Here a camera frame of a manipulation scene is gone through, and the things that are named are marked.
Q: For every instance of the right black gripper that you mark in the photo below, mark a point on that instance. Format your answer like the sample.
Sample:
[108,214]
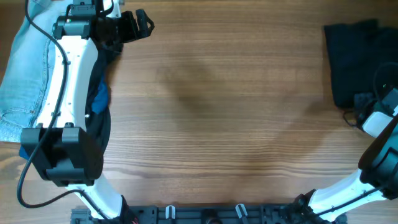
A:
[359,97]

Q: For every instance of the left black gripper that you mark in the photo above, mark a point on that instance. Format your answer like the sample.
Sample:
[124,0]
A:
[132,32]

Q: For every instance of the black shorts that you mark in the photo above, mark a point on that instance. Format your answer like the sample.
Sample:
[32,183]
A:
[355,52]

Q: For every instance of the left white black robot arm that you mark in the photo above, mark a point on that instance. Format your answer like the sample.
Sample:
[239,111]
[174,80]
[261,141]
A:
[59,146]

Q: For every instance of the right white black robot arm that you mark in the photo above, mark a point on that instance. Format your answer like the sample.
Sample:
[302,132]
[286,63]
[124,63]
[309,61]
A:
[374,180]

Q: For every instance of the black garment in pile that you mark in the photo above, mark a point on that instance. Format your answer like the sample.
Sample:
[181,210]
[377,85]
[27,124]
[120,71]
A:
[98,120]

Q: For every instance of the dark blue garment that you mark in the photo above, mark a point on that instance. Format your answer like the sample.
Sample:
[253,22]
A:
[80,103]

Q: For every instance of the light blue denim jeans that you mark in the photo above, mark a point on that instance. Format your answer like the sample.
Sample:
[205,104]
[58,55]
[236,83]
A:
[25,84]

